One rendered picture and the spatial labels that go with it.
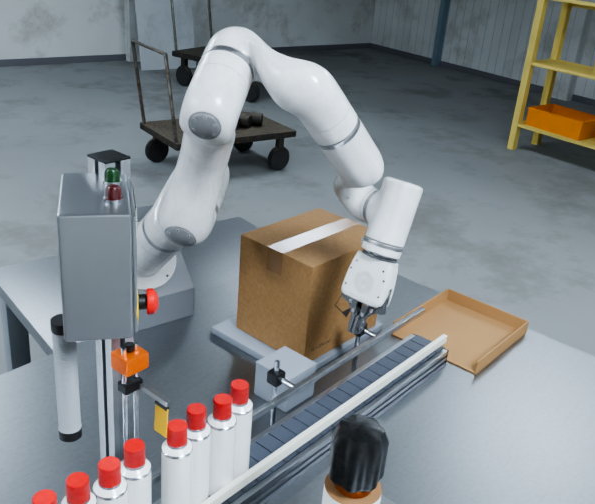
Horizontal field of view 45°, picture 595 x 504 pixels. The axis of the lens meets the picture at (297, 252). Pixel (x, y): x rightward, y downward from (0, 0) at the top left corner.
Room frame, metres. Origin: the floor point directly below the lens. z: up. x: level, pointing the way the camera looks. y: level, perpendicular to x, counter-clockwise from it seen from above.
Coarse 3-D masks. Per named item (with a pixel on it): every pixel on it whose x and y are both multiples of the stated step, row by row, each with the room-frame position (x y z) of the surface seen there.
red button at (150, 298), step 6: (150, 288) 0.91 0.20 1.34; (138, 294) 0.90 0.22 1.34; (144, 294) 0.90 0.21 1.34; (150, 294) 0.89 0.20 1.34; (156, 294) 0.90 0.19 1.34; (138, 300) 0.89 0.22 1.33; (144, 300) 0.89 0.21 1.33; (150, 300) 0.89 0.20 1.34; (156, 300) 0.89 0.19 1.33; (138, 306) 0.89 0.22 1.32; (144, 306) 0.89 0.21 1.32; (150, 306) 0.88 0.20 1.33; (156, 306) 0.89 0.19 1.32; (150, 312) 0.89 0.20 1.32
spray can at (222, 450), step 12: (216, 396) 1.02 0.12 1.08; (228, 396) 1.02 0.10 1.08; (216, 408) 1.00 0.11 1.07; (228, 408) 1.00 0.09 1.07; (216, 420) 1.00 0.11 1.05; (228, 420) 1.00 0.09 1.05; (216, 432) 0.99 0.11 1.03; (228, 432) 0.99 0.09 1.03; (216, 444) 0.99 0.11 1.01; (228, 444) 0.99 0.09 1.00; (216, 456) 0.99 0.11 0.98; (228, 456) 0.99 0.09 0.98; (216, 468) 0.99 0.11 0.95; (228, 468) 0.99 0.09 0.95; (216, 480) 0.99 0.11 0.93; (228, 480) 0.99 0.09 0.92
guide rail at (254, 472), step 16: (400, 368) 1.41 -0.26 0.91; (384, 384) 1.36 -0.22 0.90; (352, 400) 1.27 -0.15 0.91; (336, 416) 1.22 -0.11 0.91; (304, 432) 1.15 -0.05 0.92; (288, 448) 1.10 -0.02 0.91; (256, 464) 1.05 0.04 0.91; (272, 464) 1.07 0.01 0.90; (240, 480) 1.00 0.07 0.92; (224, 496) 0.97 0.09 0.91
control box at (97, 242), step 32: (64, 192) 0.92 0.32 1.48; (96, 192) 0.93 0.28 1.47; (128, 192) 0.95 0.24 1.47; (64, 224) 0.84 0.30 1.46; (96, 224) 0.85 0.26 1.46; (128, 224) 0.86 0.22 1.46; (64, 256) 0.84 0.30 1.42; (96, 256) 0.85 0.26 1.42; (128, 256) 0.86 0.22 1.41; (64, 288) 0.84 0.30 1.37; (96, 288) 0.85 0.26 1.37; (128, 288) 0.86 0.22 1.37; (64, 320) 0.84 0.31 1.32; (96, 320) 0.85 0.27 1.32; (128, 320) 0.86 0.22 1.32
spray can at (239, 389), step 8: (232, 384) 1.05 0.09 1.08; (240, 384) 1.06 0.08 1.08; (248, 384) 1.06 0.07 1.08; (232, 392) 1.05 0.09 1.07; (240, 392) 1.04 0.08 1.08; (248, 392) 1.06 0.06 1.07; (240, 400) 1.04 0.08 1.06; (248, 400) 1.06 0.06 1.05; (232, 408) 1.04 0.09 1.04; (240, 408) 1.04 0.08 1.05; (248, 408) 1.05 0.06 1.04; (240, 416) 1.03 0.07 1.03; (248, 416) 1.04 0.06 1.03; (240, 424) 1.03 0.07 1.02; (248, 424) 1.04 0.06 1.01; (240, 432) 1.03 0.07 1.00; (248, 432) 1.04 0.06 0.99; (240, 440) 1.03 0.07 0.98; (248, 440) 1.05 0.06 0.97; (240, 448) 1.03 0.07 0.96; (248, 448) 1.05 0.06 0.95; (240, 456) 1.03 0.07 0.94; (248, 456) 1.05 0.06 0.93; (240, 464) 1.03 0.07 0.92; (248, 464) 1.05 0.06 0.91; (240, 472) 1.04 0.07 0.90
